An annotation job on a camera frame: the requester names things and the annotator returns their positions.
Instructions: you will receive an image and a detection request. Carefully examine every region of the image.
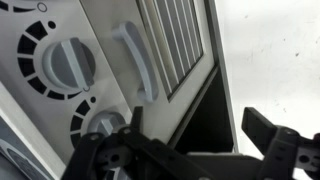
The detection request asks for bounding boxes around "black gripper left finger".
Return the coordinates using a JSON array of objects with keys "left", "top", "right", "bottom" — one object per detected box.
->
[{"left": 61, "top": 106, "right": 214, "bottom": 180}]

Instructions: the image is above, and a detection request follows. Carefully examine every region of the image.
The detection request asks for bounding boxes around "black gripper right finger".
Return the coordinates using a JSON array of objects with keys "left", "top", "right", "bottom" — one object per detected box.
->
[{"left": 241, "top": 107, "right": 320, "bottom": 180}]

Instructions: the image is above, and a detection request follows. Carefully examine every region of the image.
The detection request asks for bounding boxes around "white oven cabinet door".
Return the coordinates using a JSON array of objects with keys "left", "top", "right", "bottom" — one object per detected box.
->
[{"left": 79, "top": 0, "right": 239, "bottom": 154}]

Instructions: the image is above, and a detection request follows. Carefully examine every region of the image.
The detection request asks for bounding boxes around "grey stove knob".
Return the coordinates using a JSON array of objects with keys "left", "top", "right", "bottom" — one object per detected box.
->
[
  {"left": 87, "top": 111, "right": 126, "bottom": 136},
  {"left": 42, "top": 37, "right": 95, "bottom": 91}
]

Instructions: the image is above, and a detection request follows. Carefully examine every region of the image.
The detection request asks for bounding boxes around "white toy kitchen unit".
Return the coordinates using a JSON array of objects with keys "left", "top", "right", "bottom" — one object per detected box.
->
[{"left": 0, "top": 0, "right": 237, "bottom": 180}]

